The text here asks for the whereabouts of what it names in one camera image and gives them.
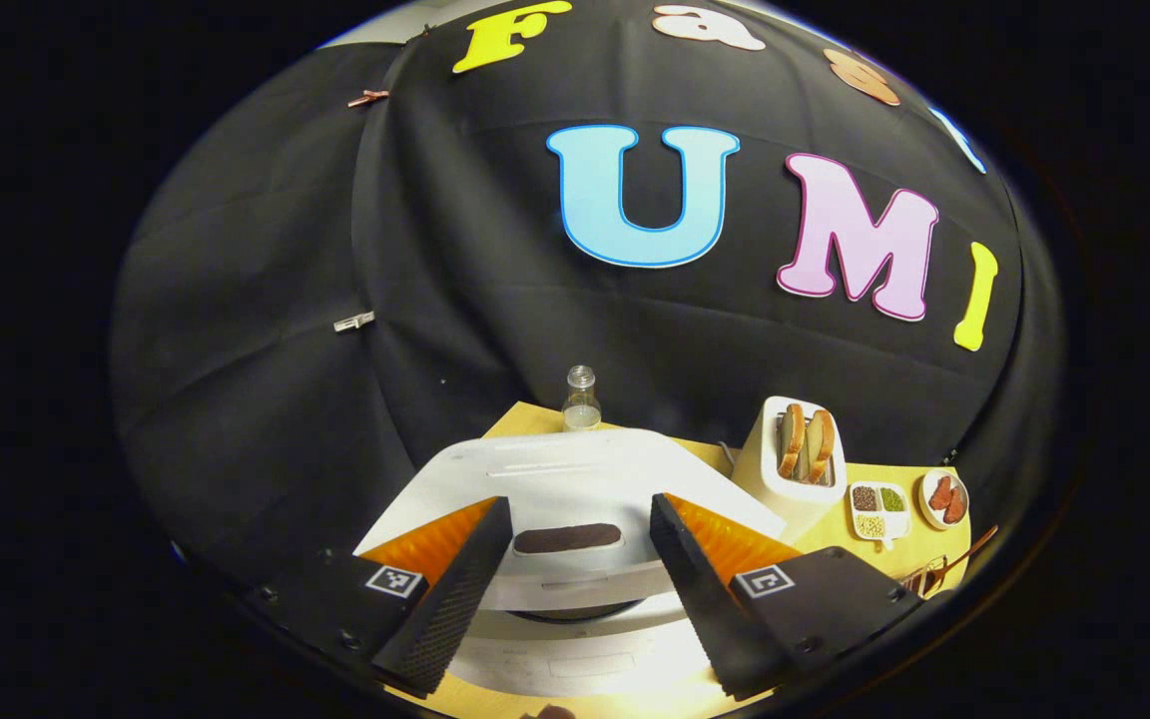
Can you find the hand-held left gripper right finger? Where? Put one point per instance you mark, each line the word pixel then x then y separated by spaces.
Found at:
pixel 695 589

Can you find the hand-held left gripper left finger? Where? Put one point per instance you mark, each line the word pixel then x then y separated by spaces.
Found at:
pixel 455 599

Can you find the white rice cooker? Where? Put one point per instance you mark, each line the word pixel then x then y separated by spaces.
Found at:
pixel 575 469

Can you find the brown wooden spoon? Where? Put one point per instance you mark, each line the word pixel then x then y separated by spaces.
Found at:
pixel 969 554

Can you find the white toaster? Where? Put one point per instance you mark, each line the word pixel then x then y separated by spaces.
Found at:
pixel 765 469

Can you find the toasted bread slice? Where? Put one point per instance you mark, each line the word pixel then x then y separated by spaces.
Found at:
pixel 791 439
pixel 820 446

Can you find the white divided bean dish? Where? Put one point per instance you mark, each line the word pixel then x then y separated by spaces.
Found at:
pixel 879 511

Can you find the small glass bottle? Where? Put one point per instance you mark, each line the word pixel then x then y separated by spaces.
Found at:
pixel 582 404

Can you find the white round plate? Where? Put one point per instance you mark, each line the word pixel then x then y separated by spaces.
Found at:
pixel 924 504

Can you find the silver metal clip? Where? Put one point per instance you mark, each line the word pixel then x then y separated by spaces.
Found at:
pixel 353 322

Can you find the black backdrop cloth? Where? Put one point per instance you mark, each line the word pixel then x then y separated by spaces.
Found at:
pixel 286 250

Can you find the copper metal clip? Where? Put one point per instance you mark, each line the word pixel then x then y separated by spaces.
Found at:
pixel 368 98

